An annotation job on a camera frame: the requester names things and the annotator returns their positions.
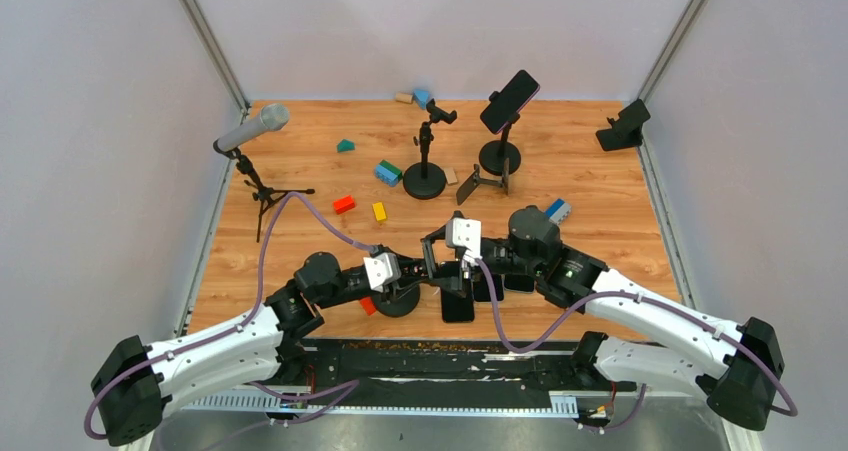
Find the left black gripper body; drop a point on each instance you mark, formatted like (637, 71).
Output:
(383, 249)

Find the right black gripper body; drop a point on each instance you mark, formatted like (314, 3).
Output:
(497, 259)

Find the black ball-joint phone stand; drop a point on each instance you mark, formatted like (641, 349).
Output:
(397, 304)

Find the black stand of phone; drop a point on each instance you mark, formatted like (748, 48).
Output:
(425, 180)

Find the black round pole stand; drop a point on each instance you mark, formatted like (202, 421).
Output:
(493, 153)

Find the purple-edged phone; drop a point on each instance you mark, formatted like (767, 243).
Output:
(509, 101)

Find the black desk phone stand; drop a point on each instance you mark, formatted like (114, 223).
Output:
(625, 131)

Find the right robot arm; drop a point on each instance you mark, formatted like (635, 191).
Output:
(736, 368)

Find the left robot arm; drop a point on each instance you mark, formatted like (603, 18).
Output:
(139, 384)

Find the black microphone tripod stand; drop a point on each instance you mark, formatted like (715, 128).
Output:
(267, 197)

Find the blue grey lego brick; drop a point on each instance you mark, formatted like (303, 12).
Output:
(558, 211)

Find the orange red block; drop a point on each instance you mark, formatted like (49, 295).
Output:
(368, 305)

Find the yellow wooden block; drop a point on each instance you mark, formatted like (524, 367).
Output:
(379, 211)

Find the red wooden block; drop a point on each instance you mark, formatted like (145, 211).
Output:
(344, 204)

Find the beige wooden block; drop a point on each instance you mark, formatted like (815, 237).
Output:
(450, 176)

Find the blue green lego brick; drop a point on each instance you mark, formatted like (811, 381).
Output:
(388, 173)

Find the teal triangular block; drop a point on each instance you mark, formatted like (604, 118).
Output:
(345, 145)

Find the tan wooden cylinder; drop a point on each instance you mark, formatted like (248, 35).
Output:
(403, 97)

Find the blue triangular block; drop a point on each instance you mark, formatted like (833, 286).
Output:
(421, 97)

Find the grey microphone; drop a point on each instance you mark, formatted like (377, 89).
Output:
(270, 118)

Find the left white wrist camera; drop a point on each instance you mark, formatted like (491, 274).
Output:
(382, 270)

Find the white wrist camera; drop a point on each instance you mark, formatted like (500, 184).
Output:
(382, 270)
(465, 235)

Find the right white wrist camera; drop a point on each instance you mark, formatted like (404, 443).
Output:
(465, 235)

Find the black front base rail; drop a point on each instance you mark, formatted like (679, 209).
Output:
(441, 376)

